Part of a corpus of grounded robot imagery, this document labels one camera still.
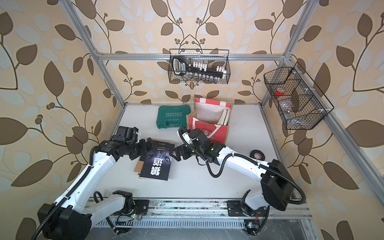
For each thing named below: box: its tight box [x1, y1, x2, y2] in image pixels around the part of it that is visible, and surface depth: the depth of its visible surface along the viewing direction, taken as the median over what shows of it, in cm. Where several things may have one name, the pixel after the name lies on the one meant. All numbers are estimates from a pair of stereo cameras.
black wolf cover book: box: [139, 140, 175, 181], surface depth 81 cm
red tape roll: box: [274, 87, 286, 96], surface depth 84 cm
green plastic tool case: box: [156, 105, 191, 129], surface depth 110 cm
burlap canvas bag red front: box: [186, 98, 232, 145], surface depth 91 cm
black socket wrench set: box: [172, 57, 227, 81], surface depth 86 cm
